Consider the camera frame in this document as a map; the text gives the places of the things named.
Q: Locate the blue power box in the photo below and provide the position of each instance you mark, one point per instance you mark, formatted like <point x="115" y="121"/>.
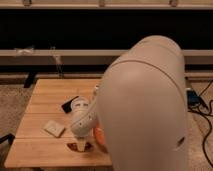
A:
<point x="192" y="99"/>

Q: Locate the orange plate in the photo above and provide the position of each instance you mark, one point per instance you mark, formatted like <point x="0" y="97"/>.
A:
<point x="99" y="136"/>

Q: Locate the black object at left edge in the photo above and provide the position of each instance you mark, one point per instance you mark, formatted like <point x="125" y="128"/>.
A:
<point x="9" y="138"/>

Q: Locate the black rectangular object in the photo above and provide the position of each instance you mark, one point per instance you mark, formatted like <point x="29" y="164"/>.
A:
<point x="67" y="106"/>

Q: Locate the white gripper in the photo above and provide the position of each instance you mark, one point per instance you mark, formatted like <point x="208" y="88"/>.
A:
<point x="82" y="122"/>

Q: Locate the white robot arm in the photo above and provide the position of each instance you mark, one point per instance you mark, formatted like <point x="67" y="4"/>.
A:
<point x="141" y="106"/>

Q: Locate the wooden table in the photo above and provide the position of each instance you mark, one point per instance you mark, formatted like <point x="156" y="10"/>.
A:
<point x="33" y="147"/>

